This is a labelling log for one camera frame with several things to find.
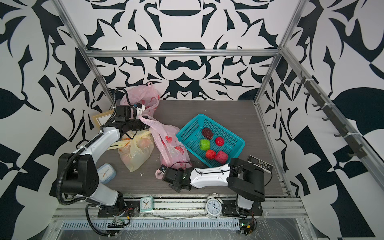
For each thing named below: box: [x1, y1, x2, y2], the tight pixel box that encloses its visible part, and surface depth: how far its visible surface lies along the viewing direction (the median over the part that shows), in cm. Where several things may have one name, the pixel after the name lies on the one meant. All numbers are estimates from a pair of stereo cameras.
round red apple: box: [215, 136, 225, 147], surface depth 95 cm
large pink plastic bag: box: [120, 82, 160, 116], surface depth 114 cm
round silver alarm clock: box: [204, 192, 223, 221], surface depth 73 cm
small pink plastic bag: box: [138, 115, 192, 180], surface depth 81 cm
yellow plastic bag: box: [107, 130, 155, 173], surface depth 87 cm
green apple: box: [200, 139, 211, 151], surface depth 92 cm
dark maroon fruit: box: [202, 127, 214, 140], surface depth 99 cm
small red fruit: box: [206, 149, 216, 160], surface depth 89 cm
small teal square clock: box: [140, 196, 154, 213], surface depth 76 cm
